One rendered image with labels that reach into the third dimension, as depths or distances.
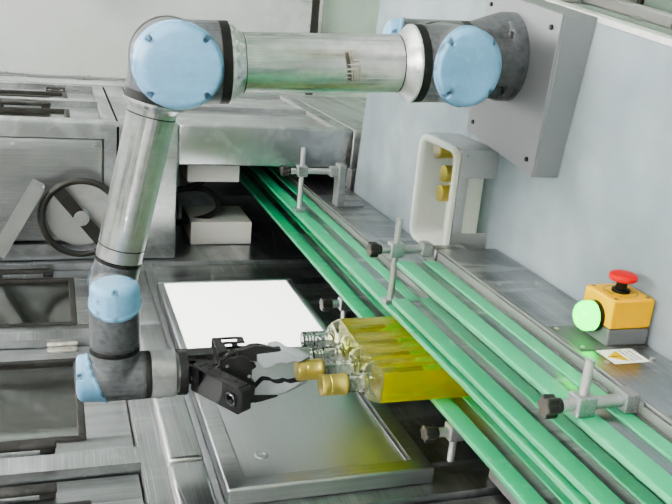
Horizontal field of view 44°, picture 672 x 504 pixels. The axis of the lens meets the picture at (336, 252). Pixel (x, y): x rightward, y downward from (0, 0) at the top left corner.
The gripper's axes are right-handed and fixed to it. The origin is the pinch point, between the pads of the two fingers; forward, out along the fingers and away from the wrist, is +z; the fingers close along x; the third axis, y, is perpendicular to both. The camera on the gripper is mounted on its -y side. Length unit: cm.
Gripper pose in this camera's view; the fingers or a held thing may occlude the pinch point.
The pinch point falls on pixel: (301, 370)
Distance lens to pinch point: 137.7
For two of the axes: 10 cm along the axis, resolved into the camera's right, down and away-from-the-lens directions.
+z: 9.5, -0.2, 3.2
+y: -3.1, -3.0, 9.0
